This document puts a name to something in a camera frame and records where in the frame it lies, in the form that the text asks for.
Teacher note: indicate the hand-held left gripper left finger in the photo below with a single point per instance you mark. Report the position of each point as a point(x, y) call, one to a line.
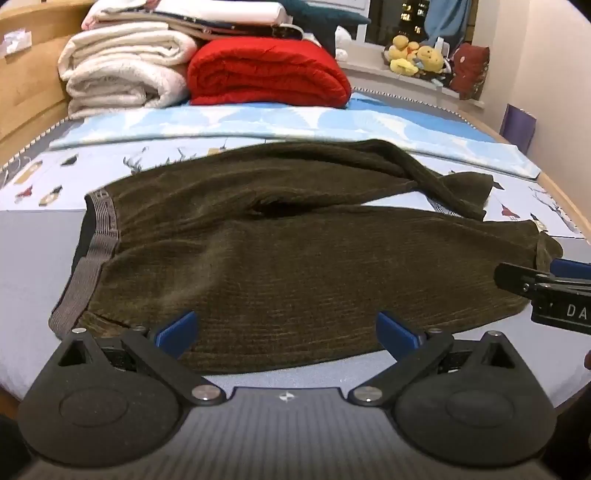
point(178, 330)

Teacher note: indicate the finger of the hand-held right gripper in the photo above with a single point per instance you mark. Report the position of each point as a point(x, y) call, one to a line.
point(515, 277)
point(571, 268)

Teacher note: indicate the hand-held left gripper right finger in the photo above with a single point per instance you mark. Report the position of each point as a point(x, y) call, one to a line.
point(395, 330)

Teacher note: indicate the purple box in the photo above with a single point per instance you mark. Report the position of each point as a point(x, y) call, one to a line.
point(518, 129)

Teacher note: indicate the printed bed sheet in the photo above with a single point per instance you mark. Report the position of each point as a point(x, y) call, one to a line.
point(32, 258)

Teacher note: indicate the dark red plush toy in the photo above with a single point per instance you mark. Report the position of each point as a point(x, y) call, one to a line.
point(468, 71)

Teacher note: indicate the light blue patterned blanket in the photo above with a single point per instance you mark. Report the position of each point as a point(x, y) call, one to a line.
point(277, 122)

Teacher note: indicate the yellow plush toy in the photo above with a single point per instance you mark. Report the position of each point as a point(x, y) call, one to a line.
point(430, 57)
point(400, 53)

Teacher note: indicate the white fleece folded blanket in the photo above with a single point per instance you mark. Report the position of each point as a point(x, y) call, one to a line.
point(124, 69)

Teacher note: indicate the blue curtain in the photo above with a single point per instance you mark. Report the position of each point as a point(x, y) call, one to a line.
point(445, 16)

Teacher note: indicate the red folded blanket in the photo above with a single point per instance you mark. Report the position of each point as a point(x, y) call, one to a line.
point(268, 74)

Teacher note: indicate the dark window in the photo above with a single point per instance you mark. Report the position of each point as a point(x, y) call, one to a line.
point(397, 18)

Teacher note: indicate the white plush toy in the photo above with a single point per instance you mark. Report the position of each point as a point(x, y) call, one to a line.
point(341, 44)

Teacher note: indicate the wooden headboard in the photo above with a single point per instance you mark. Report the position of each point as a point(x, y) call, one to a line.
point(27, 78)

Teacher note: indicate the stack of folded white bedding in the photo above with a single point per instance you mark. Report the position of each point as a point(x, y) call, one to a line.
point(194, 14)

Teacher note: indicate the teal pillow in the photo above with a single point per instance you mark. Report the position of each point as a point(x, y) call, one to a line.
point(323, 18)

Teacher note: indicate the wooden bed frame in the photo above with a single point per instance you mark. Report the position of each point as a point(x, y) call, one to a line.
point(561, 198)

